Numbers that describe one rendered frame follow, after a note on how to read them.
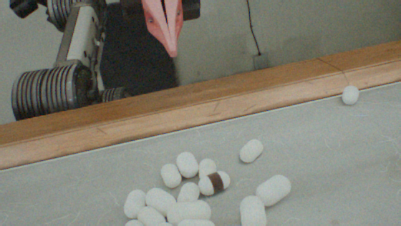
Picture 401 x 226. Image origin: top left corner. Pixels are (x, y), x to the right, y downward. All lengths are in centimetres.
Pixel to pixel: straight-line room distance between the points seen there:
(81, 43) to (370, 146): 60
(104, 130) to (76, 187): 11
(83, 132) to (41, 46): 198
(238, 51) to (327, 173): 213
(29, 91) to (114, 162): 33
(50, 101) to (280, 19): 195
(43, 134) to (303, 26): 218
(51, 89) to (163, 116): 29
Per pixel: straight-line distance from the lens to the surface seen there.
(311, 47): 265
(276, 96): 56
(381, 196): 38
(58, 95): 76
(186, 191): 37
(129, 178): 45
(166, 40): 47
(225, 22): 246
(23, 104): 79
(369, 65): 63
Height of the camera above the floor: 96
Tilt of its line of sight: 22 degrees down
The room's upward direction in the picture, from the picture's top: 10 degrees counter-clockwise
